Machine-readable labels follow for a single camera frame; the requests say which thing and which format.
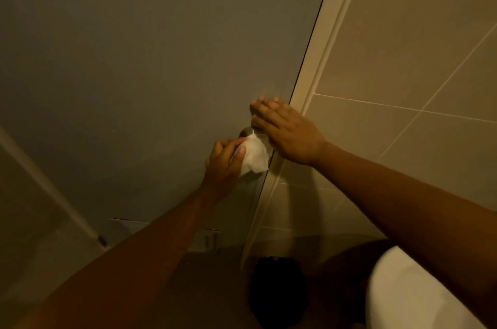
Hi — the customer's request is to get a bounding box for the black waste bin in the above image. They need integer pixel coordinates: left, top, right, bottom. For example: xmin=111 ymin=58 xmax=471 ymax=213
xmin=248 ymin=256 xmax=310 ymax=329

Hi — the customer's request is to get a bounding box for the grey door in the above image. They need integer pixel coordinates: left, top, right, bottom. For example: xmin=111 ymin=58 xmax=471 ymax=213
xmin=0 ymin=0 xmax=339 ymax=263

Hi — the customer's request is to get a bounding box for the beige door frame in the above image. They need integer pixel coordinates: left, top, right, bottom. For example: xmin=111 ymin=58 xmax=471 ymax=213
xmin=238 ymin=0 xmax=374 ymax=270

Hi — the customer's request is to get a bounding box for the person's right forearm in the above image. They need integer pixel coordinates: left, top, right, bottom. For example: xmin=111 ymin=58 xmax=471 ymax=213
xmin=310 ymin=141 xmax=497 ymax=327

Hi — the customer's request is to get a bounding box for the white toilet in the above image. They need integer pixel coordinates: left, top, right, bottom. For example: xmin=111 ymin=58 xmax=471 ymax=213
xmin=364 ymin=246 xmax=487 ymax=329

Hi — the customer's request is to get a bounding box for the person's right hand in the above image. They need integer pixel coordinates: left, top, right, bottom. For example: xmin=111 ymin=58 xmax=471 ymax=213
xmin=249 ymin=96 xmax=329 ymax=167

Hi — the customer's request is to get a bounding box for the person's left hand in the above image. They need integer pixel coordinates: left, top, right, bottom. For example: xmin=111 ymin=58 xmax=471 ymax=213
xmin=201 ymin=137 xmax=248 ymax=202

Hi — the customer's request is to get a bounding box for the white wipe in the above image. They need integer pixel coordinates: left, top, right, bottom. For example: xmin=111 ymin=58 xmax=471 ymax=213
xmin=238 ymin=133 xmax=270 ymax=178

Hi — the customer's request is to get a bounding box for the metal door handle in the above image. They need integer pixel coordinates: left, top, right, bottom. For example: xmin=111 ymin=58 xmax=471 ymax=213
xmin=239 ymin=126 xmax=274 ymax=151

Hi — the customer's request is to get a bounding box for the person's left forearm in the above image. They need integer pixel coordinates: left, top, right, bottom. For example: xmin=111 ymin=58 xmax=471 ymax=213
xmin=11 ymin=184 xmax=219 ymax=329

